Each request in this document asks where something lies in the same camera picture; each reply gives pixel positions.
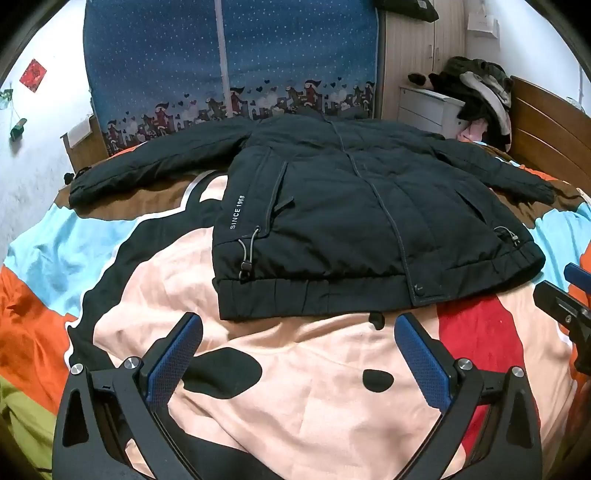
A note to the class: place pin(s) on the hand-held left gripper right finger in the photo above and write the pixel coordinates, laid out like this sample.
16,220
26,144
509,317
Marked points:
422,364

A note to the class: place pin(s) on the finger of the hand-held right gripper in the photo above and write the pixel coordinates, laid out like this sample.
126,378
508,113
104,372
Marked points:
561,307
579,275

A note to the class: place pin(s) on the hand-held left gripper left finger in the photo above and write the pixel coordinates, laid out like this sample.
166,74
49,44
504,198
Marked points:
173,362

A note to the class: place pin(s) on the black padded jacket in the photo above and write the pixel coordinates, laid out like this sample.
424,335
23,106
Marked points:
346,207

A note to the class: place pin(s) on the pile of clothes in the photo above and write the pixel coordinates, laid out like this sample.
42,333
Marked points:
480,92

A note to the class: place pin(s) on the colourful cartoon printed blanket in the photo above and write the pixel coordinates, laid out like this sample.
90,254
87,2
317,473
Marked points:
300,415

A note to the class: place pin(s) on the wooden headboard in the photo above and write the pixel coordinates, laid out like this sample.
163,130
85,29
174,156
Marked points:
545,129

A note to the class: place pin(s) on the small black items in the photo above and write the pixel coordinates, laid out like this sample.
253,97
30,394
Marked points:
69,177

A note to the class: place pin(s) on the white drawer cabinet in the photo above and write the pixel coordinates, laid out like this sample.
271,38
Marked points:
425,110

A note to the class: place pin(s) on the wooden bedside table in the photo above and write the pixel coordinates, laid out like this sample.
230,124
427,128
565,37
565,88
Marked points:
92,147

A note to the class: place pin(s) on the white paper sheet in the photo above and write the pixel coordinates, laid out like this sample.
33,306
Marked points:
79,133

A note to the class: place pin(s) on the black and white plush toy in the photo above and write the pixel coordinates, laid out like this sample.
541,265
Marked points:
418,79

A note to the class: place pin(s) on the white paper bag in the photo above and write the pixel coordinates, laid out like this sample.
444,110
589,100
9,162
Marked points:
482,25

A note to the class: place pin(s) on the light wooden wardrobe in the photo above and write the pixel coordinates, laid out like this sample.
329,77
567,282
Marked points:
415,50

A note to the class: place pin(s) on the blue starry curtain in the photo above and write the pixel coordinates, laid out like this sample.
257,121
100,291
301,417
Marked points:
161,69

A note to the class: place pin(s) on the black tote bag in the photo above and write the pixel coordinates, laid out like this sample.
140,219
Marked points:
406,8

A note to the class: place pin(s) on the green wall ornament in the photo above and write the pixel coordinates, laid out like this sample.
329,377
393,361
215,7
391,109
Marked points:
18,129

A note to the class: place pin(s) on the wall photo cluster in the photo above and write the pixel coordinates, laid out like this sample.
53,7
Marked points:
5,97

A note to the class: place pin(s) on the red wall decoration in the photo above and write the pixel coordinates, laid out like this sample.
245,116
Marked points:
33,75

